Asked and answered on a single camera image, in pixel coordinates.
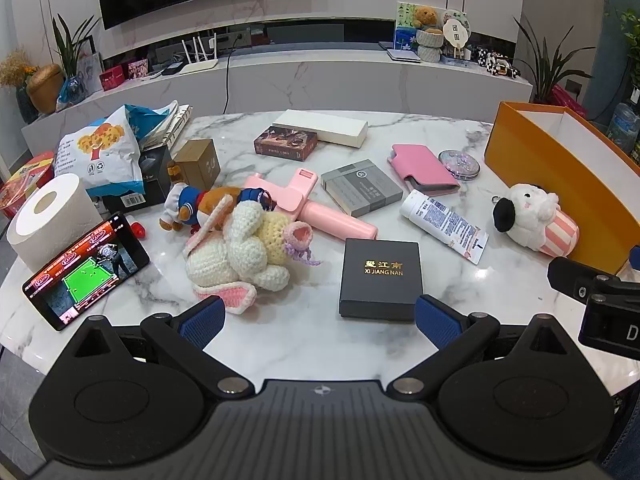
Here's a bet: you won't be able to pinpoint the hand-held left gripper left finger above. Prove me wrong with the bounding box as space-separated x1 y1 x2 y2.
67 296 253 398

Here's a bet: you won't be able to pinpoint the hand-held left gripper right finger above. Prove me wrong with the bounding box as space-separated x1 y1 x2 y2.
387 295 576 398

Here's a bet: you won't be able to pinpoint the cream crochet bunny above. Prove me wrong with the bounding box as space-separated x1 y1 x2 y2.
182 195 321 316

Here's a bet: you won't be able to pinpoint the white plush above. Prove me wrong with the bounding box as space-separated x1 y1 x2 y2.
491 183 581 258

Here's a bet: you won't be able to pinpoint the white squeeze tube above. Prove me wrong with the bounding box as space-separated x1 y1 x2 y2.
399 189 488 265

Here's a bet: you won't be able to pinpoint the orange cardboard box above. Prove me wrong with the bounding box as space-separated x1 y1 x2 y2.
484 101 640 273

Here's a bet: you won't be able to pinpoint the glitter compact mirror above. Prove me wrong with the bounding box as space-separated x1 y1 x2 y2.
438 150 482 180

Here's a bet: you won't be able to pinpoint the black box with gold print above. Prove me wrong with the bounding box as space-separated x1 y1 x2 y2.
339 238 422 322

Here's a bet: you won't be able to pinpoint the person's jeans leg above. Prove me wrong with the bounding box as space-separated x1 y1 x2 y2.
602 395 640 480

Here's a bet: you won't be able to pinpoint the sailor dog plush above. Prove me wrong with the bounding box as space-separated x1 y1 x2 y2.
159 183 273 233

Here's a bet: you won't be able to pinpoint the smartphone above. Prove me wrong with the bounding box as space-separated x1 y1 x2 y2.
21 212 151 332

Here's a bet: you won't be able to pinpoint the large water bottle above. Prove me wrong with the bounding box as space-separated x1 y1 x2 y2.
607 101 640 156

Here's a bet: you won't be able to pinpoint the pink handheld device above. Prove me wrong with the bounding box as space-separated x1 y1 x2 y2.
243 167 379 242

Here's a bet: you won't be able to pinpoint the black carton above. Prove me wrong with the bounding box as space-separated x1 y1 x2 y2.
102 142 173 211

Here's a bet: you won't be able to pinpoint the pink wallet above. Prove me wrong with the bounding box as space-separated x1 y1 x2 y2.
387 144 461 197

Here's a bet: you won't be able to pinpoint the grey flat box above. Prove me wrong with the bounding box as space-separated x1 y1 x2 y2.
320 159 403 218

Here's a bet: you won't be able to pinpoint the brown cardboard cube box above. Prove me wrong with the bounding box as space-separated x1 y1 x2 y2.
172 139 222 186

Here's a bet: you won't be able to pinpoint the toilet paper roll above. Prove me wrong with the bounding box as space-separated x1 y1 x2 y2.
6 173 106 272

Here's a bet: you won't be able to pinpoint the dark printed card box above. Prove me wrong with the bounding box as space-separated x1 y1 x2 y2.
253 126 319 161

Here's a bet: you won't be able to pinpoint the white snack bag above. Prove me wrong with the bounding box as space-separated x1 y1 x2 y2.
54 104 178 196

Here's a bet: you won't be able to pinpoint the potted long-leaf plant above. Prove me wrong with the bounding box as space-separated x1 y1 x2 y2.
512 15 596 106

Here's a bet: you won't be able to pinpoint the red instant noodle bowl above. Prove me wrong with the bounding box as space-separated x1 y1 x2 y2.
0 152 55 218

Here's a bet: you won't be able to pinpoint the long white box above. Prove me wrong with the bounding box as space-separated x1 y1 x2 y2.
272 109 369 148

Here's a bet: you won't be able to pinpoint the pile of checkered toys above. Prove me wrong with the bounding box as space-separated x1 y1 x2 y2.
472 46 521 80

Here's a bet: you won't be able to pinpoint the ivy on drawers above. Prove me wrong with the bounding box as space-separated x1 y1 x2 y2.
617 7 640 61

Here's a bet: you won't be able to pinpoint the white router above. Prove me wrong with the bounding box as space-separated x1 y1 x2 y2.
177 35 220 75

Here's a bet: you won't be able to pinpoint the red gift box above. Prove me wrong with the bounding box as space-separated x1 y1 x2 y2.
99 66 126 92

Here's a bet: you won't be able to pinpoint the white marble TV cabinet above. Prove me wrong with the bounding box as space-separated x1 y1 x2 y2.
20 45 533 161

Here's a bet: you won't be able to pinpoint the green plant in blue wrap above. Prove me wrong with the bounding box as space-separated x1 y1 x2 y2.
50 12 103 111

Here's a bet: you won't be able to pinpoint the round white paper fan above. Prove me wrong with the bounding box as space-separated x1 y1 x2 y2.
439 8 472 58

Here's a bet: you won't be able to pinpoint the brown round vase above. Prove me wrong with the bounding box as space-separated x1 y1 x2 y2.
26 64 65 115

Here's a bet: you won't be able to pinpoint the green painted picture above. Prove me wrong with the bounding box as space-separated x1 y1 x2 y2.
395 1 426 51

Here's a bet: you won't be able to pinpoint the brown teddy bear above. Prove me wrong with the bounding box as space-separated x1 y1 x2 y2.
412 5 441 31

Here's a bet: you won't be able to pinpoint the dried yellow flowers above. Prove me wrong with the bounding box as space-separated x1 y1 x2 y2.
0 50 38 123

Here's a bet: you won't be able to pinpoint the black power cable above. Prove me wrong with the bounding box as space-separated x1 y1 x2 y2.
222 50 236 113

